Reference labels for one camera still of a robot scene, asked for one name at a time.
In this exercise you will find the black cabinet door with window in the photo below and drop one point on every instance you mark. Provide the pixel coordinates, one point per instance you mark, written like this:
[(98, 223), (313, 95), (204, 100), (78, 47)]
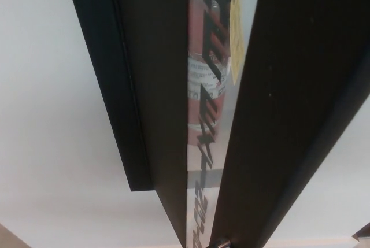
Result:
[(289, 86)]

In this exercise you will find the red fire extinguisher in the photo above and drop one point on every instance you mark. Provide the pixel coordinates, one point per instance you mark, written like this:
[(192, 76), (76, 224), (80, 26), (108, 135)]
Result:
[(196, 28)]

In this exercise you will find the yellow inspection tag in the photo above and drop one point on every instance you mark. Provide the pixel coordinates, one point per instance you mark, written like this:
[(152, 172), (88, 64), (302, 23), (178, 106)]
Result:
[(237, 37)]

